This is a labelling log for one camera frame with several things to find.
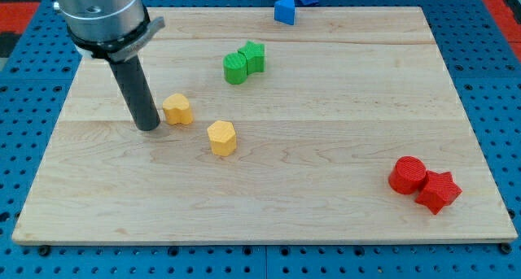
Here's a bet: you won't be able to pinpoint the yellow heart block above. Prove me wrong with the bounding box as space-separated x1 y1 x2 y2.
162 94 194 124

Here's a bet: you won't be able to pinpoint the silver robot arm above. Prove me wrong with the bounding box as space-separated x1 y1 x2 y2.
55 0 165 63

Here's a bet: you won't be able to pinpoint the green circle block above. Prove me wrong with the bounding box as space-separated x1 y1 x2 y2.
223 52 247 85

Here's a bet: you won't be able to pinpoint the red circle block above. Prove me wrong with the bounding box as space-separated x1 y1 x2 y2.
387 156 427 194

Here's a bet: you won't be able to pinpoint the yellow hexagon block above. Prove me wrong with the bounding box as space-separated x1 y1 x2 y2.
207 120 237 156

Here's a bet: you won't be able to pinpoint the green star block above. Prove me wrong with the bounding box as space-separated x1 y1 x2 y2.
238 41 265 75

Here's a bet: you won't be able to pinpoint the wooden board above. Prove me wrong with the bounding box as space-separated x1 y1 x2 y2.
12 7 518 246

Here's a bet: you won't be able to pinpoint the blue triangle block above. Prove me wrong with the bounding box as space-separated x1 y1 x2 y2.
274 0 296 25

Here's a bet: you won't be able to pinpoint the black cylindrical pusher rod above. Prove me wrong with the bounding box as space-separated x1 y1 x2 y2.
109 56 160 131

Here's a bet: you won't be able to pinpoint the red star block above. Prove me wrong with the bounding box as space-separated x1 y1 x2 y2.
414 170 462 215

